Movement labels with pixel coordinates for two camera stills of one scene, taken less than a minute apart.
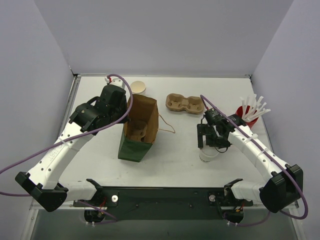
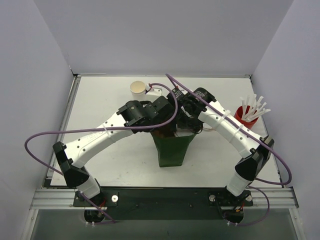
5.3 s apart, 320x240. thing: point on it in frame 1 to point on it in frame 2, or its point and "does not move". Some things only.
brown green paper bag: (141, 130) to (171, 148)
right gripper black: (207, 127) to (186, 120)
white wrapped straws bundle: (252, 108) does not move
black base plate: (164, 203) does not move
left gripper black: (116, 92) to (169, 110)
